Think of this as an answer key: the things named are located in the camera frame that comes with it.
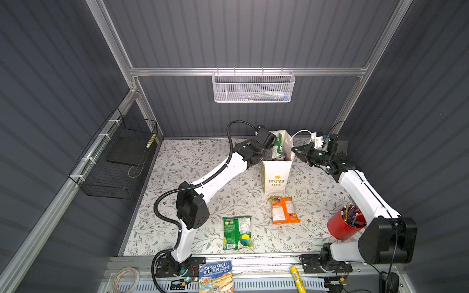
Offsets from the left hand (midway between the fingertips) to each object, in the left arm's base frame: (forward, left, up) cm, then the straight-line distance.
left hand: (267, 150), depth 83 cm
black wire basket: (-8, +64, +4) cm, 65 cm away
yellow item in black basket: (+6, +53, +3) cm, 53 cm away
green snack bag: (+5, -7, -1) cm, 8 cm away
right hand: (-3, -11, +3) cm, 12 cm away
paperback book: (-45, +24, -22) cm, 56 cm away
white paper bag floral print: (-9, -4, -7) cm, 12 cm away
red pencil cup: (-32, -27, -9) cm, 43 cm away
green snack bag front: (-29, +15, -22) cm, 40 cm away
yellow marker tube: (-49, -7, -23) cm, 54 cm away
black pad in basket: (+2, +62, +1) cm, 62 cm away
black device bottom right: (-51, -40, -20) cm, 68 cm away
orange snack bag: (-19, -7, -21) cm, 30 cm away
